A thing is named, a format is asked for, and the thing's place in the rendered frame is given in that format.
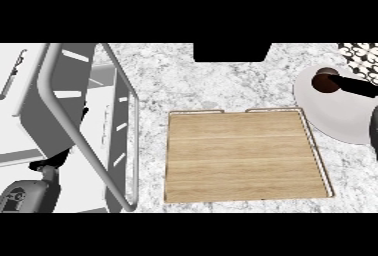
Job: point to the black and white patterned object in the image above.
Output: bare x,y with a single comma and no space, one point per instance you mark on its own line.
362,58

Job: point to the brown cupcake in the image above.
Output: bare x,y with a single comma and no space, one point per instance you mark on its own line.
323,83

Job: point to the white round plate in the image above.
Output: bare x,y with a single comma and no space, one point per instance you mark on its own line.
334,116

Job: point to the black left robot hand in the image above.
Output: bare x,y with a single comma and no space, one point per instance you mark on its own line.
49,162

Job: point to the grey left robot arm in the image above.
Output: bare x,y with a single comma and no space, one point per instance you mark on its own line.
24,196

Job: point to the black appliance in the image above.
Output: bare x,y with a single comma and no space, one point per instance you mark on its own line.
231,51

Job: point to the light wooden tray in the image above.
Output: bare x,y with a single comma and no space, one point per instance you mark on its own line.
241,156

